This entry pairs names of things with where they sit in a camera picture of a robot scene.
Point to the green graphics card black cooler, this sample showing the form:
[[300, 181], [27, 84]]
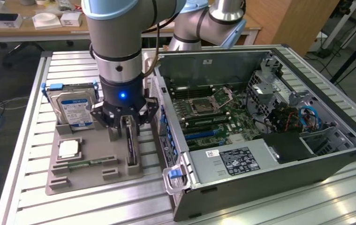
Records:
[[131, 145]]

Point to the metal disk bay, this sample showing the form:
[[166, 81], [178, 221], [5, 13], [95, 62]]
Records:
[[338, 140]]

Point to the white low cabinet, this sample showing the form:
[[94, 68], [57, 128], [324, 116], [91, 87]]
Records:
[[318, 44]]

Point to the black expansion slot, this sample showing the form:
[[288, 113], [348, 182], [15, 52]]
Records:
[[197, 130]]

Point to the wooden cabinet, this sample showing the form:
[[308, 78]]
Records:
[[306, 28]]

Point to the black office chair base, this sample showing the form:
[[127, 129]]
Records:
[[22, 48]]

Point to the perforated metal drive cage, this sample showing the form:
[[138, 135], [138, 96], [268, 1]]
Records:
[[269, 89]]

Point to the black slanted pole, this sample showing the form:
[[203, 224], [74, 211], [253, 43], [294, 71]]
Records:
[[353, 59]]

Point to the white box with round recess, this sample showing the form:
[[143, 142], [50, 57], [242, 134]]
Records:
[[47, 24]]

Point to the grey cup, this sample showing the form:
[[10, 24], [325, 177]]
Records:
[[27, 2]]

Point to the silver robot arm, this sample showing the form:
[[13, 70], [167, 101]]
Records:
[[115, 35]]

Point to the black open PC case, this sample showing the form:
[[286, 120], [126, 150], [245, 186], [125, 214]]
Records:
[[260, 187]]

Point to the silver socket cover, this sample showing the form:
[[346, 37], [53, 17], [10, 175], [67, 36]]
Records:
[[224, 95]]

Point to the CPU socket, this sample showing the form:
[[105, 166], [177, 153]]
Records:
[[203, 105]]

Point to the black plastic shroud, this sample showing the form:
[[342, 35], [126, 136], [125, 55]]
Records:
[[288, 147]]

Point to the small white labelled box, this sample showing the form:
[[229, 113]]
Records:
[[71, 21]]

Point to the hard disk with blue rails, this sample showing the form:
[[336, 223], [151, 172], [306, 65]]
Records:
[[71, 110]]

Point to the grey power supply unit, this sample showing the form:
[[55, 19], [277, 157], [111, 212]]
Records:
[[203, 168]]

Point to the RAM stick with label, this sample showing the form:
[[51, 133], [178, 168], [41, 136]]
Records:
[[209, 122]]

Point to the blue expansion slot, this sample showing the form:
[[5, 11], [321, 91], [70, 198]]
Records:
[[206, 134]]

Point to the green RAM stick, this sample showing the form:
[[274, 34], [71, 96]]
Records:
[[87, 162]]

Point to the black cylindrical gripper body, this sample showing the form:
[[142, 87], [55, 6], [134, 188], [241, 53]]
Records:
[[123, 93]]

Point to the white paper label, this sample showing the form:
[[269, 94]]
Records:
[[79, 31]]

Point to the green motherboard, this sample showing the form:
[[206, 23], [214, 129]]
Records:
[[244, 126]]

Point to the silver CPU chip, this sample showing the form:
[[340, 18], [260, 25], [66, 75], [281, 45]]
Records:
[[71, 148]]

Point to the silver chipset heat sink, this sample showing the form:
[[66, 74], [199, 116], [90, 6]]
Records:
[[238, 138]]

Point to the white box with black lid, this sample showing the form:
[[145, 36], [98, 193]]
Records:
[[9, 23]]

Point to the wooden desk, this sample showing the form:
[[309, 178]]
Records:
[[25, 32]]

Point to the black RAM slot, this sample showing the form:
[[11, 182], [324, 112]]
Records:
[[203, 115], [201, 92], [201, 95], [201, 87]]

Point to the grey parts rack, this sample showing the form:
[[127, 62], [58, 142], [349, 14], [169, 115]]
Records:
[[103, 150]]

